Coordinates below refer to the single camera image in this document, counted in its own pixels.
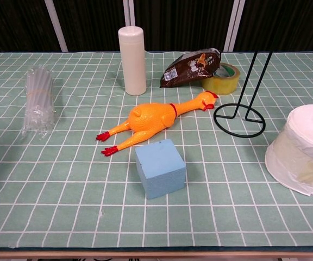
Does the black wire roll holder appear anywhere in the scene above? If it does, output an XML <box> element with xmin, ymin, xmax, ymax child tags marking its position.
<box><xmin>213</xmin><ymin>50</ymin><xmax>273</xmax><ymax>139</ymax></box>

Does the white paper towel roll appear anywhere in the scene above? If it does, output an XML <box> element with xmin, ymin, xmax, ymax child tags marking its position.
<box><xmin>264</xmin><ymin>104</ymin><xmax>313</xmax><ymax>197</ymax></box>

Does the yellow rubber chicken toy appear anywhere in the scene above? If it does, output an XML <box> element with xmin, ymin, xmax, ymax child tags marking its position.
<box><xmin>96</xmin><ymin>91</ymin><xmax>220</xmax><ymax>157</ymax></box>

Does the blue foam cube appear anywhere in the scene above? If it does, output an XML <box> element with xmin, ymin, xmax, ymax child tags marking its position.
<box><xmin>134</xmin><ymin>138</ymin><xmax>187</xmax><ymax>201</ymax></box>

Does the brown snack bag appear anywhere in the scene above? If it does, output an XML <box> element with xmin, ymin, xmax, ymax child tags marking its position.
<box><xmin>159</xmin><ymin>48</ymin><xmax>222</xmax><ymax>89</ymax></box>

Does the white cylindrical bottle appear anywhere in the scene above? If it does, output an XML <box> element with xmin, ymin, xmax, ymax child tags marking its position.
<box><xmin>117</xmin><ymin>26</ymin><xmax>147</xmax><ymax>96</ymax></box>

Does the green checked tablecloth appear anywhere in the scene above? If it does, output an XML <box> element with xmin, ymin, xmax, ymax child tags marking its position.
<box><xmin>0</xmin><ymin>51</ymin><xmax>313</xmax><ymax>248</ymax></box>

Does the clear plastic straw bundle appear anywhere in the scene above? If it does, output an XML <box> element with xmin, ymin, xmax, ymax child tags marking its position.
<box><xmin>20</xmin><ymin>66</ymin><xmax>57</xmax><ymax>139</ymax></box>

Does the white frame post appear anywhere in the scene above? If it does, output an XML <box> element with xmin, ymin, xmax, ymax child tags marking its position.
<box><xmin>223</xmin><ymin>0</ymin><xmax>246</xmax><ymax>52</ymax></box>
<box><xmin>43</xmin><ymin>0</ymin><xmax>69</xmax><ymax>52</ymax></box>
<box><xmin>122</xmin><ymin>0</ymin><xmax>136</xmax><ymax>28</ymax></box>

